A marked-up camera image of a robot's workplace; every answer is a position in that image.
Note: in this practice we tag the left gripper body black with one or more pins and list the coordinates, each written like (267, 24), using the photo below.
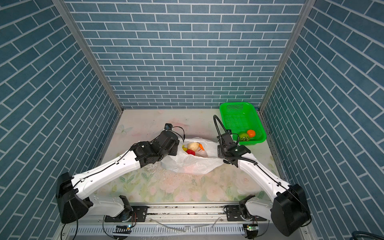
(173, 151)

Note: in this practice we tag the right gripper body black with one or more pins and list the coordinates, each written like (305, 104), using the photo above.
(221, 152)

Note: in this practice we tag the white plastic bag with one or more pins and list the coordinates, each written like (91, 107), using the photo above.
(202, 163)

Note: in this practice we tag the green plastic basket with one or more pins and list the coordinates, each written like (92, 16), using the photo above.
(241, 117)

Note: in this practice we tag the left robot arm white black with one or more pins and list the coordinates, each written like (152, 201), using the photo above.
(75, 194)

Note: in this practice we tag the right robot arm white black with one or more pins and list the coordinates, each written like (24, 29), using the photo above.
(276, 189)

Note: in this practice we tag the green toy fruit in basket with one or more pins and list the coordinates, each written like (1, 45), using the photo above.
(244, 137)

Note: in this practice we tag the red toy fruit in bag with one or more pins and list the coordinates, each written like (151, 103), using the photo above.
(191, 152)

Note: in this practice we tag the beige toy fruit in bag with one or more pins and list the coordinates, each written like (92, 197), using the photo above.
(194, 146)

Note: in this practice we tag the orange toy fruit in basket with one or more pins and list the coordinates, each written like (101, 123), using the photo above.
(251, 133)

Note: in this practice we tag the right controller board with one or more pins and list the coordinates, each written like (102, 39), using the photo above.
(251, 231)

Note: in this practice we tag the controller board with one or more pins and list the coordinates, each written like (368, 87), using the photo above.
(251, 231)
(121, 232)

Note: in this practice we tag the left controller board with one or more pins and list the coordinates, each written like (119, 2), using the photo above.
(121, 232)

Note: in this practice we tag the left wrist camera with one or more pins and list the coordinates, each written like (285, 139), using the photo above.
(168, 127)

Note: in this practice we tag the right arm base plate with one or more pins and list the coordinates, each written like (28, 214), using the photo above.
(237, 213)

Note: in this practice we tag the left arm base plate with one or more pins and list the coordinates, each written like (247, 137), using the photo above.
(136, 214)

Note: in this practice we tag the aluminium mounting rail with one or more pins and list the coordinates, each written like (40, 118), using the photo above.
(186, 212)

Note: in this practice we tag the white vented cable duct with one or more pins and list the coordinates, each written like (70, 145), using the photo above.
(158, 230)

